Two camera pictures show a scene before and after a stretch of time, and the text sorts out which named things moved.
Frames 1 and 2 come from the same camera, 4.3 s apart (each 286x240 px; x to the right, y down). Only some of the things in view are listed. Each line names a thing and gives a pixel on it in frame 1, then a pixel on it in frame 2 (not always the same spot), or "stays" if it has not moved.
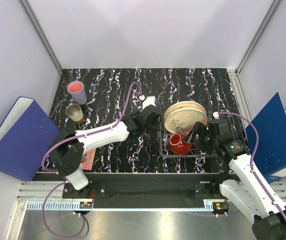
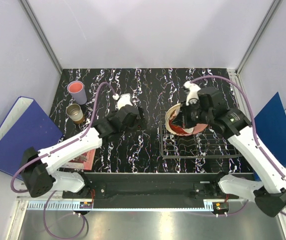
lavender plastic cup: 76,89 stays
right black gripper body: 206,143 -> 191,114
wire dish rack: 199,137 stays
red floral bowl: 178,144 -> 171,111
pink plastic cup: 75,87 stays
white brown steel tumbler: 75,112 stays
